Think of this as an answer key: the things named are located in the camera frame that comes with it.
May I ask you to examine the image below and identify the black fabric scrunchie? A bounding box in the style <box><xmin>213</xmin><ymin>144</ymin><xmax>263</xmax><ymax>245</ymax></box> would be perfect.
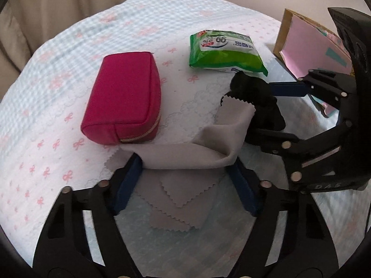
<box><xmin>226</xmin><ymin>71</ymin><xmax>286</xmax><ymax>146</ymax></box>

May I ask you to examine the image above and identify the green wet wipes pack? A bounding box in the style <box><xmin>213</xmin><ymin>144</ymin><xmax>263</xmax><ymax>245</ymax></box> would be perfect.
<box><xmin>189</xmin><ymin>29</ymin><xmax>268</xmax><ymax>76</ymax></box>

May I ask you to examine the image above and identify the grey lens cloth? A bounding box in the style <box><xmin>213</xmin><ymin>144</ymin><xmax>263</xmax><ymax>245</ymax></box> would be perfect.
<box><xmin>106</xmin><ymin>95</ymin><xmax>256</xmax><ymax>232</ymax></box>

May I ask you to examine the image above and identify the magenta zip pouch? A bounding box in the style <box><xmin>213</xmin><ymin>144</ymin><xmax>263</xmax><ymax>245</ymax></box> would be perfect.
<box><xmin>80</xmin><ymin>51</ymin><xmax>162</xmax><ymax>146</ymax></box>

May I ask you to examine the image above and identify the pink cardboard box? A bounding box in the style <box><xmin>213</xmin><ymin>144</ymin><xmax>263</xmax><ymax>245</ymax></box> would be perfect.
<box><xmin>272</xmin><ymin>8</ymin><xmax>356</xmax><ymax>119</ymax></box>

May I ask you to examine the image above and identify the light blue patterned bedsheet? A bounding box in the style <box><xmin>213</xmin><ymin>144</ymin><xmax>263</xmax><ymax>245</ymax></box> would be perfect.
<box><xmin>1</xmin><ymin>0</ymin><xmax>370</xmax><ymax>277</ymax></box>

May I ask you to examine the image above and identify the beige curtain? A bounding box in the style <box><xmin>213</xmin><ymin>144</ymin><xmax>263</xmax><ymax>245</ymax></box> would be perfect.
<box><xmin>1</xmin><ymin>0</ymin><xmax>126</xmax><ymax>95</ymax></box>

